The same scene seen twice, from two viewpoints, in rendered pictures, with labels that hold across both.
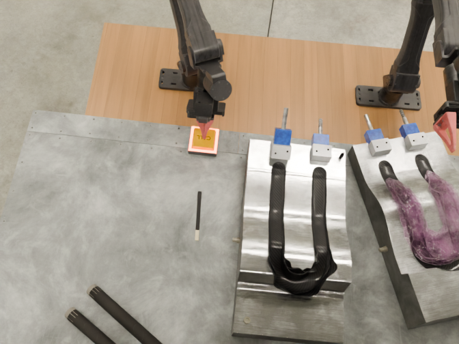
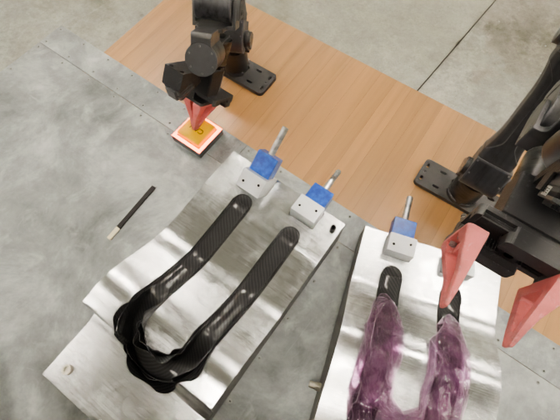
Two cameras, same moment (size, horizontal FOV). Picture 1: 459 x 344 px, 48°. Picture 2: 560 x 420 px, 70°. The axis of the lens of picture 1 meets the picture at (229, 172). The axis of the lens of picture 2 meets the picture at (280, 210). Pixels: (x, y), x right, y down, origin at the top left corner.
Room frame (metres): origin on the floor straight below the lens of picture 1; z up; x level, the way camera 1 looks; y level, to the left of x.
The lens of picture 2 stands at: (0.39, -0.36, 1.57)
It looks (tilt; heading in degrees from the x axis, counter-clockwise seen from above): 67 degrees down; 35
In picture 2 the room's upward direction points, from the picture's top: 3 degrees clockwise
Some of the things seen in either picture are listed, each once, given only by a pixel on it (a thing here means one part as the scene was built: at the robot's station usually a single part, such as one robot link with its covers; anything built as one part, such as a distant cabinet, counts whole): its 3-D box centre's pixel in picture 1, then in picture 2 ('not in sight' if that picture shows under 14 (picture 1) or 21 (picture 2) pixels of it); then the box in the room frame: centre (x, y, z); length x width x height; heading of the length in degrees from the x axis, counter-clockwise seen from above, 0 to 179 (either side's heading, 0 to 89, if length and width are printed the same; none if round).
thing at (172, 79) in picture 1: (192, 74); (234, 57); (0.89, 0.15, 0.84); 0.20 x 0.07 x 0.08; 94
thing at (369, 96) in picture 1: (391, 91); (469, 186); (0.94, -0.45, 0.84); 0.20 x 0.07 x 0.08; 94
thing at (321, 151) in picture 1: (320, 139); (321, 195); (0.70, -0.23, 0.89); 0.13 x 0.05 x 0.05; 3
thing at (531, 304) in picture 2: not in sight; (512, 295); (0.59, -0.49, 1.20); 0.09 x 0.07 x 0.07; 4
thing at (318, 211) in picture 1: (300, 222); (209, 285); (0.45, -0.19, 0.92); 0.35 x 0.16 x 0.09; 3
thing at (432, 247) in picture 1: (432, 213); (410, 379); (0.53, -0.53, 0.90); 0.26 x 0.18 x 0.08; 20
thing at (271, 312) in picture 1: (292, 235); (203, 295); (0.43, -0.18, 0.87); 0.50 x 0.26 x 0.14; 3
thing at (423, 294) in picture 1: (427, 220); (406, 383); (0.53, -0.54, 0.86); 0.50 x 0.26 x 0.11; 20
